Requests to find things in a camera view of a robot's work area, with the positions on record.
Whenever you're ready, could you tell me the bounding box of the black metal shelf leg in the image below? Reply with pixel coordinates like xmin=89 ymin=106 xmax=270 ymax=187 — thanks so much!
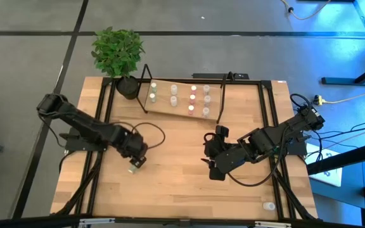
xmin=136 ymin=64 xmax=153 ymax=114

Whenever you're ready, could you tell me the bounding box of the wooden shelf board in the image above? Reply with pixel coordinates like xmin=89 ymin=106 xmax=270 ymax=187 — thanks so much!
xmin=143 ymin=79 xmax=224 ymax=122

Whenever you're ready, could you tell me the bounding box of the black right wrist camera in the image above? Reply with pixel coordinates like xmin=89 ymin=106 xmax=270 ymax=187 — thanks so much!
xmin=208 ymin=167 xmax=227 ymax=182

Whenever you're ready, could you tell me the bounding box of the silver metal bracket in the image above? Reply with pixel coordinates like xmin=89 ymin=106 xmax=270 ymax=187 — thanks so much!
xmin=253 ymin=220 xmax=293 ymax=228
xmin=79 ymin=217 xmax=116 ymax=226

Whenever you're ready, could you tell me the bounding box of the beige floor cable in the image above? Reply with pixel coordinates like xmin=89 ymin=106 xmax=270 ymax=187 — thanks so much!
xmin=324 ymin=89 xmax=365 ymax=105

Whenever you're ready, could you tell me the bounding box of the white printed sheet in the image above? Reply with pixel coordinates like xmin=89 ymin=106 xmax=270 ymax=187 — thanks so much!
xmin=305 ymin=142 xmax=343 ymax=187

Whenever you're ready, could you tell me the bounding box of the black floor cable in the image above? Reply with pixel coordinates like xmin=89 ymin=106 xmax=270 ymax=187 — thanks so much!
xmin=296 ymin=101 xmax=365 ymax=159

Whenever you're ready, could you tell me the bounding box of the black rectangular bar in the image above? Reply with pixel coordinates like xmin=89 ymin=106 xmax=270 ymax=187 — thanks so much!
xmin=191 ymin=73 xmax=250 ymax=80

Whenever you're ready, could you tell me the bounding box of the green leafy plant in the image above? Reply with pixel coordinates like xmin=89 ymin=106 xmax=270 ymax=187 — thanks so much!
xmin=90 ymin=26 xmax=146 ymax=79

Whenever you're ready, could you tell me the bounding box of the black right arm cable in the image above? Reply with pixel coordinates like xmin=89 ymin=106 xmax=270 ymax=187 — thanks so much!
xmin=226 ymin=126 xmax=290 ymax=187

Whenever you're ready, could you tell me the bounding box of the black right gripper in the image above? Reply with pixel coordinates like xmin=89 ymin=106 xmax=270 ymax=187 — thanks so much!
xmin=200 ymin=125 xmax=245 ymax=174

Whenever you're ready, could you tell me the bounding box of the black plant pot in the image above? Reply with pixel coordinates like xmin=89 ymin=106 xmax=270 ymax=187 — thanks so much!
xmin=115 ymin=75 xmax=139 ymax=101

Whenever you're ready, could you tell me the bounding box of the white floor cable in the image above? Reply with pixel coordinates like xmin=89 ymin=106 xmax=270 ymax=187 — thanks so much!
xmin=279 ymin=0 xmax=333 ymax=21

